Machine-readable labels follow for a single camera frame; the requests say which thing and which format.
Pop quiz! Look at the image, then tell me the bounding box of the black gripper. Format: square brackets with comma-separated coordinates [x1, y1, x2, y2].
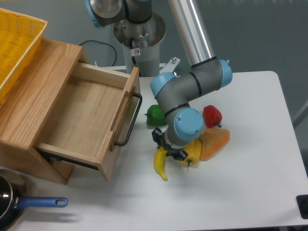
[151, 128, 188, 161]

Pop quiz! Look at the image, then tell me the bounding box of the yellow banana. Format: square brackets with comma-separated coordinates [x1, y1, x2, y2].
[154, 147, 168, 181]

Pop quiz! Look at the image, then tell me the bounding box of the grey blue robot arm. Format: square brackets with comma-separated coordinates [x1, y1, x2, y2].
[85, 0, 232, 160]

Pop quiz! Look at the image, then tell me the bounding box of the yellow bell pepper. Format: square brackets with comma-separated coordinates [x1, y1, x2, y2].
[180, 140, 202, 167]

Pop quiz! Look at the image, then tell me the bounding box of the green bell pepper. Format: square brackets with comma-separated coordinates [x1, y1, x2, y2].
[144, 104, 167, 127]

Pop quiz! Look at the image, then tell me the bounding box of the orange bread wedge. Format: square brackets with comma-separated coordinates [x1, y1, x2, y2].
[199, 128, 231, 161]

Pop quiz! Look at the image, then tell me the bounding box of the red bell pepper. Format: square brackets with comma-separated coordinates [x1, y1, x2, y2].
[203, 105, 222, 128]

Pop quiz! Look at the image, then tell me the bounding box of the open wooden drawer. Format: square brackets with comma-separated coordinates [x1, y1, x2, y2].
[34, 63, 140, 180]

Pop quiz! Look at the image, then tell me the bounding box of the black corner clamp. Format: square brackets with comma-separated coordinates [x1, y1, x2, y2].
[296, 194, 308, 219]

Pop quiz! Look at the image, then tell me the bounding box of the wooden drawer cabinet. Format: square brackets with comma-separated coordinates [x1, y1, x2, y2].
[0, 38, 88, 184]

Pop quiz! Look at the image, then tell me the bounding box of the yellow plastic basket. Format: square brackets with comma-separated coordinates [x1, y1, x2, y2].
[0, 8, 48, 102]

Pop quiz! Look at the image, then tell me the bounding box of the black drawer handle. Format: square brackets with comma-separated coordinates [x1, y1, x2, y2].
[114, 92, 142, 147]

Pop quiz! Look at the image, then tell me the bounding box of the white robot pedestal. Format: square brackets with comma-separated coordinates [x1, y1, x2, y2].
[114, 13, 166, 77]

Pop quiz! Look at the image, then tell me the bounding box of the black cable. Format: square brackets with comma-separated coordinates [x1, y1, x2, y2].
[78, 39, 118, 67]

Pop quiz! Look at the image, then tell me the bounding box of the black pan blue handle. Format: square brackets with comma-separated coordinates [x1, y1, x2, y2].
[0, 169, 68, 231]

